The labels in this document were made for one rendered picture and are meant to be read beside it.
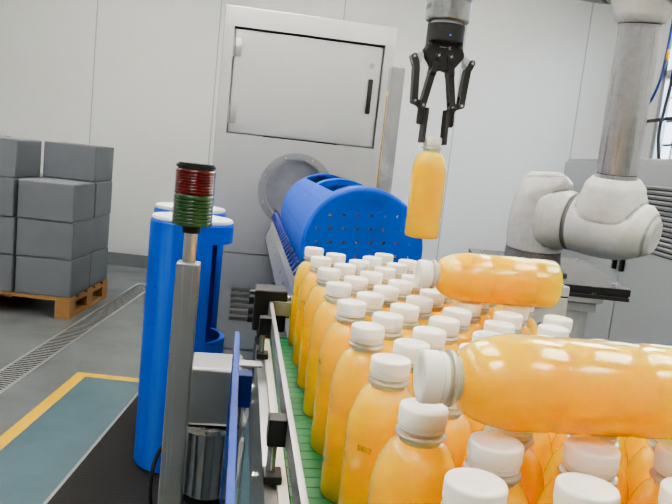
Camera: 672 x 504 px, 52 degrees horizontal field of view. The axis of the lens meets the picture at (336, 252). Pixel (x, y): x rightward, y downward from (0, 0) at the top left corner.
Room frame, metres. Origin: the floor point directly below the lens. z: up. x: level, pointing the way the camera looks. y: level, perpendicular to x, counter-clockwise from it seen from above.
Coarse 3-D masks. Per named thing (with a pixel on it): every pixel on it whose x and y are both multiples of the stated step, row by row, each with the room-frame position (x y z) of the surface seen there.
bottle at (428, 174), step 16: (416, 160) 1.42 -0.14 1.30; (432, 160) 1.40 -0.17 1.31; (416, 176) 1.41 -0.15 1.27; (432, 176) 1.40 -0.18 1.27; (416, 192) 1.41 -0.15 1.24; (432, 192) 1.40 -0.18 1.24; (416, 208) 1.41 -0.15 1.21; (432, 208) 1.40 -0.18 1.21; (416, 224) 1.41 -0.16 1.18; (432, 224) 1.41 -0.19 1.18
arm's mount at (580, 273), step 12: (468, 252) 2.15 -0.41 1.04; (480, 252) 2.10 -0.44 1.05; (492, 252) 2.12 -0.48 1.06; (564, 264) 2.05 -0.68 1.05; (576, 264) 2.06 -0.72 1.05; (588, 264) 2.08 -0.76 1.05; (576, 276) 1.90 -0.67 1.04; (588, 276) 1.91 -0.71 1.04; (600, 276) 1.93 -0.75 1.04; (576, 288) 1.79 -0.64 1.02; (588, 288) 1.79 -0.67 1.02; (600, 288) 1.79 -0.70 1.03; (612, 288) 1.79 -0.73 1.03; (624, 288) 1.81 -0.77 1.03; (612, 300) 1.79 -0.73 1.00; (624, 300) 1.79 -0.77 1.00
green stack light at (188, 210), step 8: (176, 200) 1.09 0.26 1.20; (184, 200) 1.08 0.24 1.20; (192, 200) 1.08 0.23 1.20; (200, 200) 1.08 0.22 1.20; (208, 200) 1.09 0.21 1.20; (176, 208) 1.09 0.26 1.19; (184, 208) 1.08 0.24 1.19; (192, 208) 1.08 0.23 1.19; (200, 208) 1.08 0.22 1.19; (208, 208) 1.10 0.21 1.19; (176, 216) 1.09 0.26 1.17; (184, 216) 1.08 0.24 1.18; (192, 216) 1.08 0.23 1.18; (200, 216) 1.08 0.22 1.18; (208, 216) 1.10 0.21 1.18; (176, 224) 1.08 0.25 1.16; (184, 224) 1.08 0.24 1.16; (192, 224) 1.08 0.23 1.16; (200, 224) 1.08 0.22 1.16; (208, 224) 1.10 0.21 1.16
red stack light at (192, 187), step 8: (176, 168) 1.10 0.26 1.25; (176, 176) 1.09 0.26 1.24; (184, 176) 1.08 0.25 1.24; (192, 176) 1.08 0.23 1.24; (200, 176) 1.08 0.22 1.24; (208, 176) 1.09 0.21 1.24; (176, 184) 1.09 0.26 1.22; (184, 184) 1.08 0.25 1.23; (192, 184) 1.08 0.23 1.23; (200, 184) 1.08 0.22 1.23; (208, 184) 1.09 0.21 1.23; (176, 192) 1.09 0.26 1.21; (184, 192) 1.08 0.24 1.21; (192, 192) 1.08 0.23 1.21; (200, 192) 1.08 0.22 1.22; (208, 192) 1.09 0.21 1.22
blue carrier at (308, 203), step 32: (288, 192) 2.38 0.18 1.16; (320, 192) 1.74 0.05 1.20; (352, 192) 1.57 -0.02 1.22; (384, 192) 1.58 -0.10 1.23; (288, 224) 2.01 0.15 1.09; (320, 224) 1.56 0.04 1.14; (352, 224) 1.57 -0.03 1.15; (384, 224) 1.58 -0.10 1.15; (352, 256) 1.57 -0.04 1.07; (416, 256) 1.59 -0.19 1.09
